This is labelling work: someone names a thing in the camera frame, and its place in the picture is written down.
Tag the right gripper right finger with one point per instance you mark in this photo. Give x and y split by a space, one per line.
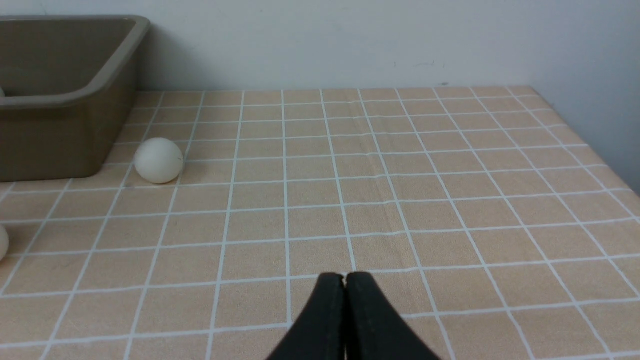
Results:
374 329

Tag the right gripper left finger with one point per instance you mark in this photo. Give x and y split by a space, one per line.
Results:
317 333

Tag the plain white ball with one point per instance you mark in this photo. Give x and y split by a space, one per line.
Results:
4 241

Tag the olive green plastic bin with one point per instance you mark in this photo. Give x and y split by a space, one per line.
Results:
68 85

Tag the checkered peach tablecloth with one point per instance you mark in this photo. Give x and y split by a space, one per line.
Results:
490 225

